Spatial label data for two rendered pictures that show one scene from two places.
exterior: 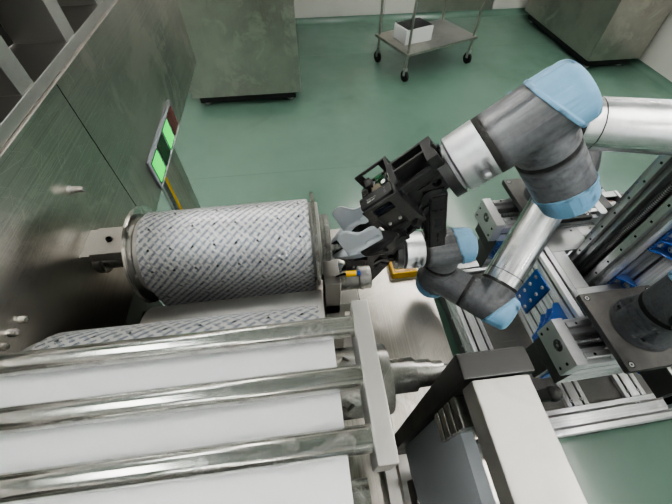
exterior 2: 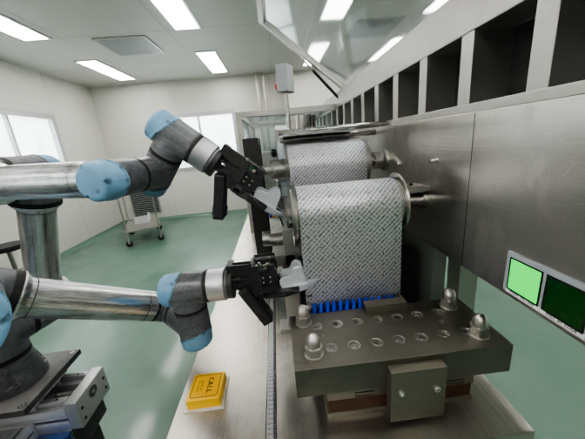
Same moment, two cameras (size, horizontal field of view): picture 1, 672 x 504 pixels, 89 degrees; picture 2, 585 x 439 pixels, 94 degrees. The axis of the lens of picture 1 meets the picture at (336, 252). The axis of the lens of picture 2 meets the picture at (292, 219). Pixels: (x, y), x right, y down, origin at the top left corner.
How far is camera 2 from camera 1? 1.03 m
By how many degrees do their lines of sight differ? 111
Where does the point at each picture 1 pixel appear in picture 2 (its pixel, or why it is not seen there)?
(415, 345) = (231, 327)
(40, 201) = (425, 147)
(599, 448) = not seen: outside the picture
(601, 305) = (20, 397)
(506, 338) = not seen: outside the picture
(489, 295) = not seen: hidden behind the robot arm
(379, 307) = (250, 351)
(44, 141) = (444, 131)
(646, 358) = (55, 356)
